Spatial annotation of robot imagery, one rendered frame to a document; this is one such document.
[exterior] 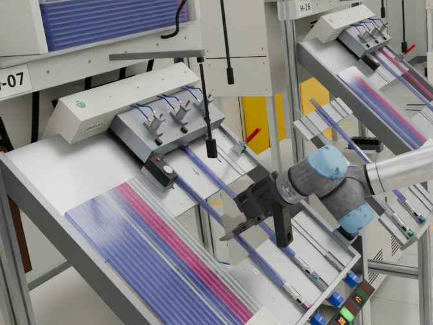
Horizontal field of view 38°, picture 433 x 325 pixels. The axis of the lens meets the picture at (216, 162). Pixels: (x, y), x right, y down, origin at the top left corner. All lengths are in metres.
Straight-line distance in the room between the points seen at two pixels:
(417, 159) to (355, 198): 0.18
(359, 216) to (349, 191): 0.06
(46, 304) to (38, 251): 1.47
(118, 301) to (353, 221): 0.52
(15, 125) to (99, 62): 0.25
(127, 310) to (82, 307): 0.65
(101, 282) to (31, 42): 0.52
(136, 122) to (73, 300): 0.66
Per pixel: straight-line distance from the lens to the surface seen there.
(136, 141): 1.55
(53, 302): 2.01
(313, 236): 1.73
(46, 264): 3.52
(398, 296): 3.06
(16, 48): 1.44
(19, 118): 1.61
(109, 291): 1.31
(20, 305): 1.50
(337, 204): 1.36
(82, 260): 1.33
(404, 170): 1.46
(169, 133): 1.61
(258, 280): 1.51
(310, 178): 1.35
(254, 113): 4.92
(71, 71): 1.50
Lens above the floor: 1.50
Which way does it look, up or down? 16 degrees down
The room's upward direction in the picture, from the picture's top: 7 degrees counter-clockwise
